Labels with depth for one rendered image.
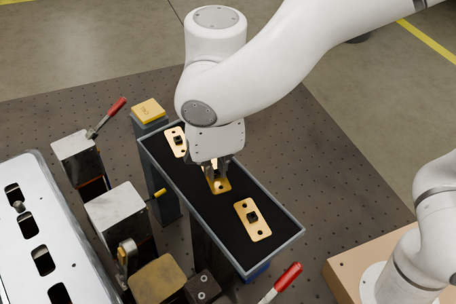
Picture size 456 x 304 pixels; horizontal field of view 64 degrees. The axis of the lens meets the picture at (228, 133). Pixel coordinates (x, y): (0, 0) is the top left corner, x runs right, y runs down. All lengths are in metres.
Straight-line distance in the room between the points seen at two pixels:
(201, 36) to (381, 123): 2.33
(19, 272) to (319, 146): 1.04
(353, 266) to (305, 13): 0.80
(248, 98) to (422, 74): 2.94
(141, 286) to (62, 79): 2.48
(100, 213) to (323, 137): 0.97
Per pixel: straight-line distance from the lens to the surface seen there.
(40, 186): 1.01
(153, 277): 0.73
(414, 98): 3.04
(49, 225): 0.94
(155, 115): 0.86
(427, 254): 0.74
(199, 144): 0.61
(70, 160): 0.97
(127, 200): 0.78
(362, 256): 1.12
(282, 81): 0.43
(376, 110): 2.81
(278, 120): 1.52
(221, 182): 0.72
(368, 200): 1.35
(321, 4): 0.44
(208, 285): 0.69
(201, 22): 0.49
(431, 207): 0.75
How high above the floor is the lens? 1.74
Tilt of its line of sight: 46 degrees down
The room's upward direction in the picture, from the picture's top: 2 degrees clockwise
